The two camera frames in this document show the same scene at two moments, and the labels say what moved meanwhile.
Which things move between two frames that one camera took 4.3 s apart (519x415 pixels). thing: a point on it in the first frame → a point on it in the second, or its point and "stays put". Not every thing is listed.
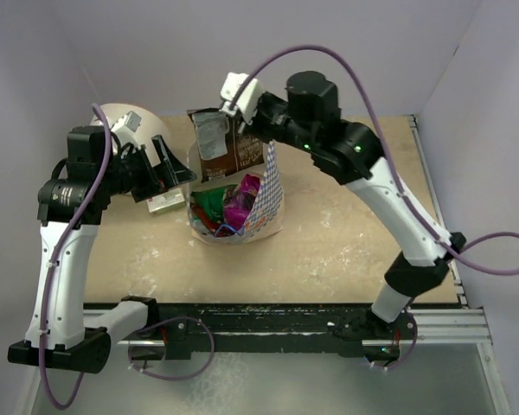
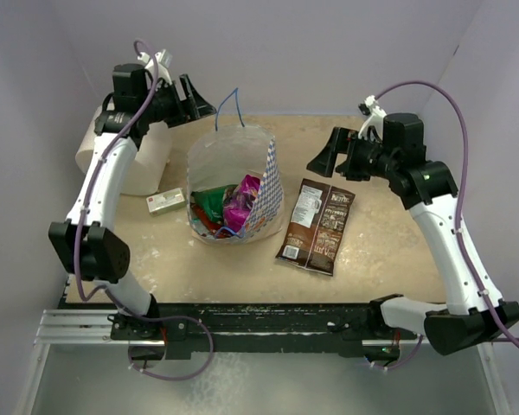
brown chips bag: [221, 150] → [316, 226]
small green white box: [168, 202] stays put
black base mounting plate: [349, 329] stays put
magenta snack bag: [235, 213] stays put
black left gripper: [170, 169] → [193, 107]
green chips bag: [212, 201] stays put
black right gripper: [256, 125] → [341, 141]
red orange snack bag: [211, 225] stays put
